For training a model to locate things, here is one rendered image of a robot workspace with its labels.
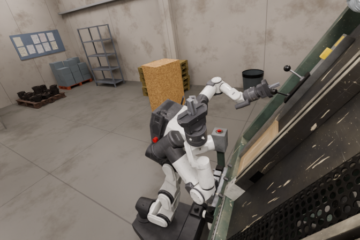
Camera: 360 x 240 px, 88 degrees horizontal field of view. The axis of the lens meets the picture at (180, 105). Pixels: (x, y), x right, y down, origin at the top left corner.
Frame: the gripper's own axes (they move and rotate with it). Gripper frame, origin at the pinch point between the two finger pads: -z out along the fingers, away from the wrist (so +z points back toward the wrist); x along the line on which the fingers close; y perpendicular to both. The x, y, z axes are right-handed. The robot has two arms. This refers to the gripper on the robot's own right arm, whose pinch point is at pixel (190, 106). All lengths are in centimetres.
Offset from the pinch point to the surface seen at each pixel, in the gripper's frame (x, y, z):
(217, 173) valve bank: 21, -16, 96
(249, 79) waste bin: 258, -175, 205
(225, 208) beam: 3, 12, 73
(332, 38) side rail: 99, 0, 13
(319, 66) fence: 74, 8, 16
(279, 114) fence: 60, 1, 46
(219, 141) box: 43, -36, 93
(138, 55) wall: 151, -544, 221
